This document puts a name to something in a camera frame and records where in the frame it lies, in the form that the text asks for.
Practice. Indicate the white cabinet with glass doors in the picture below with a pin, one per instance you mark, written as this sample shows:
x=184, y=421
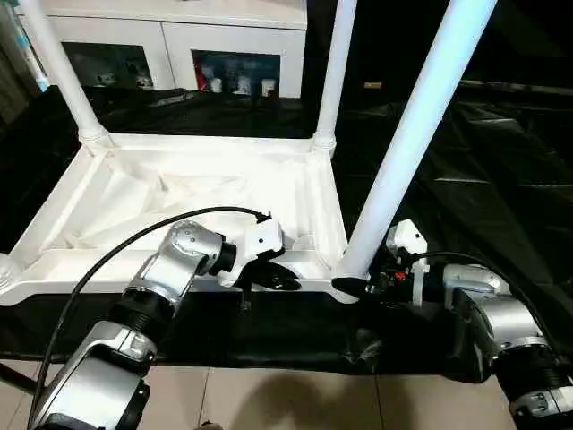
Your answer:
x=179, y=31

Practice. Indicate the white plastic table top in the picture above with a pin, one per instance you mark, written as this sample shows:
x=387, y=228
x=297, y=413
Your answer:
x=201, y=170

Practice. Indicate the teal white striped pole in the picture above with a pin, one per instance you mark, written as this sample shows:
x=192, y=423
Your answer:
x=31, y=58

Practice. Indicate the black pole with tan tip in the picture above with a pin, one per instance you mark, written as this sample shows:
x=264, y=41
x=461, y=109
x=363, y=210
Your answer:
x=372, y=84

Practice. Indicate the black mat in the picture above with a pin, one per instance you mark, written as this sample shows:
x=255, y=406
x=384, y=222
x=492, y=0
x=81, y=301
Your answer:
x=492, y=201

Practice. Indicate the black folding table frame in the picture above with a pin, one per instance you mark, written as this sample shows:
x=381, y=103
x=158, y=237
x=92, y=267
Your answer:
x=15, y=380

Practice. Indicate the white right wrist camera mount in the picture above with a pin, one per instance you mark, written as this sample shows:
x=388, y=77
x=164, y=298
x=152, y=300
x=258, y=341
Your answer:
x=409, y=233

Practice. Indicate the grey robot torso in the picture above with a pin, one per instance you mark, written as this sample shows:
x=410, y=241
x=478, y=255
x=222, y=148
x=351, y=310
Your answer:
x=210, y=425

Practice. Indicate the black backdrop cloth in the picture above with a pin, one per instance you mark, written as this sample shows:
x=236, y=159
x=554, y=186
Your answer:
x=528, y=40

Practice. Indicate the white plastic table leg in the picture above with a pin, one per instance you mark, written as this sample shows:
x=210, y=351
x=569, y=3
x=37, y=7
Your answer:
x=333, y=67
x=403, y=148
x=6, y=273
x=62, y=67

